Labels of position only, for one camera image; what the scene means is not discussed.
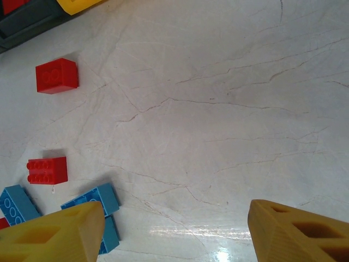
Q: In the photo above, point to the blue T-shaped lego piece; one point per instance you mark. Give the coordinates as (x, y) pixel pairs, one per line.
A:
(106, 199)

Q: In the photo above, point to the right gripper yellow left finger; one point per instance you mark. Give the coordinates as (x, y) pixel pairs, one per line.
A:
(68, 240)

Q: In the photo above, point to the red lego brick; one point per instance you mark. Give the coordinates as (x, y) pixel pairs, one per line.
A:
(51, 170)
(12, 5)
(3, 223)
(57, 76)

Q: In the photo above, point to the black plastic bin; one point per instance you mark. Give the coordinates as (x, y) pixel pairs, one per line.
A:
(27, 24)

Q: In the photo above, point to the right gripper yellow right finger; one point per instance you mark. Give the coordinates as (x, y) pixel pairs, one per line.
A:
(272, 234)

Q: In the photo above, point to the yellow plastic bin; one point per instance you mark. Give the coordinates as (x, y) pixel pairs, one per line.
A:
(73, 5)

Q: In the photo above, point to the blue two-by-four lego brick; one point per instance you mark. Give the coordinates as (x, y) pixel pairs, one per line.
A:
(16, 202)

